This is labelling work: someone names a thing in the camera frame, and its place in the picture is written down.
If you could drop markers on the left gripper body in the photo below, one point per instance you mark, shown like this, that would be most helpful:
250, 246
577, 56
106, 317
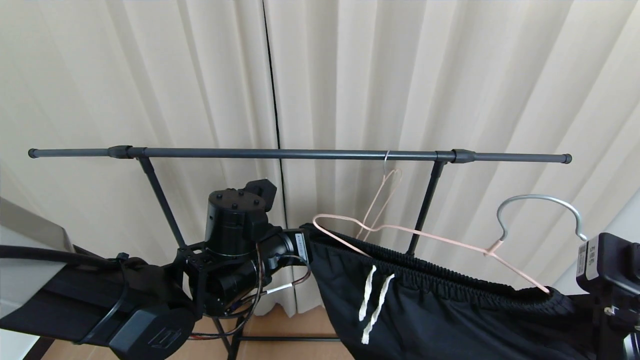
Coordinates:
290, 247

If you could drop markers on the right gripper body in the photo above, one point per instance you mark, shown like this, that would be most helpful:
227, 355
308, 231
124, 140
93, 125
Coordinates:
620, 330

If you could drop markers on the pink clothes hanger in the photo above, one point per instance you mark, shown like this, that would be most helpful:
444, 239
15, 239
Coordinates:
492, 247
385, 165

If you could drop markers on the black shorts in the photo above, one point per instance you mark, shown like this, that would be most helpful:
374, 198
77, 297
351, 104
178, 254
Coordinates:
450, 325

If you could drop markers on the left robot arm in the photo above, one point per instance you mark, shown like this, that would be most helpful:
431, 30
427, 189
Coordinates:
235, 220

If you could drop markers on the black clothes rack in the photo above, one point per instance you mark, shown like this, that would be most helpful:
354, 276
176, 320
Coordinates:
200, 153

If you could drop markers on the beige curtain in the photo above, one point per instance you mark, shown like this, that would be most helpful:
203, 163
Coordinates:
150, 75

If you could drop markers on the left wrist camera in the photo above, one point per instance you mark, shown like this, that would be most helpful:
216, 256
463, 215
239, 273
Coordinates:
262, 192

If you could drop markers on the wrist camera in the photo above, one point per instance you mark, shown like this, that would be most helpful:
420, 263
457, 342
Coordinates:
615, 260
262, 192

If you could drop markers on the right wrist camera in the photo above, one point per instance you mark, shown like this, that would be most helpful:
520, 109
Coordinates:
615, 260

